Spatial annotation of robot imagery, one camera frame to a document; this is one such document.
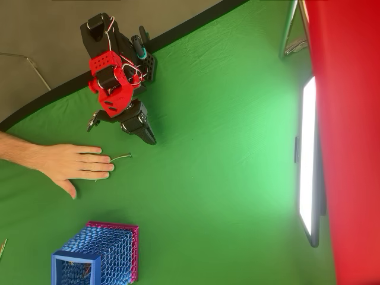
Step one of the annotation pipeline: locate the black tool with teal ring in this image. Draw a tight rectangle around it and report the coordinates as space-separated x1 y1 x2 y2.
131 26 150 61

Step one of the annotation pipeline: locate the bare human forearm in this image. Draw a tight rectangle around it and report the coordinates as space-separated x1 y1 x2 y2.
0 131 41 172

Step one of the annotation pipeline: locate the thin metal tube frame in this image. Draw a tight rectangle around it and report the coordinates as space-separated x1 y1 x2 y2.
0 52 52 91

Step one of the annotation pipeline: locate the chrome tube stand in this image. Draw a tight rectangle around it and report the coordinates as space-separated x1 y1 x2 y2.
278 0 311 60

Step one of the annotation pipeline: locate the green table cloth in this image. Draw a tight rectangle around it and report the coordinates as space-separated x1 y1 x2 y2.
0 0 338 285

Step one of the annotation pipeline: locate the bare human hand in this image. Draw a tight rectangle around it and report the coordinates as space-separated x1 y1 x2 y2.
35 144 115 200

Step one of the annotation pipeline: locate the red smooth panel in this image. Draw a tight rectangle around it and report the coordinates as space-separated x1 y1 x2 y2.
303 0 380 285

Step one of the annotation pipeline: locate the blue and pink lattice basket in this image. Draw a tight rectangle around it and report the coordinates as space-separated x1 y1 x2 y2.
50 220 140 285

